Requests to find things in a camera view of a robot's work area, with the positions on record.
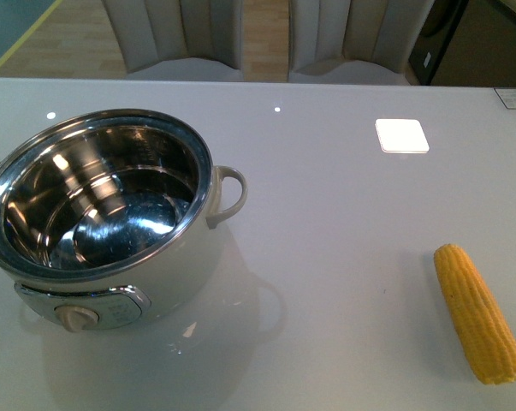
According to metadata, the right beige upholstered chair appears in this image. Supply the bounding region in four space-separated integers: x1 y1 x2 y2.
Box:
288 0 433 86

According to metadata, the beige upholstered chair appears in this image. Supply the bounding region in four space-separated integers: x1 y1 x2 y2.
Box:
288 0 433 86
103 0 244 82

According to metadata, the left beige upholstered chair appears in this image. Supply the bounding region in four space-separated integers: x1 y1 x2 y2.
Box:
103 0 244 82

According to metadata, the white electric cooking pot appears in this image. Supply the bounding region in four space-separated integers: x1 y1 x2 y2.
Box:
0 109 246 332

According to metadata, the yellow corn cob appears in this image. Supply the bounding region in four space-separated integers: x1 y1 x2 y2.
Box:
434 244 516 384

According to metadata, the label sticker on table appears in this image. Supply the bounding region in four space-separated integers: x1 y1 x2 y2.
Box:
495 87 516 110

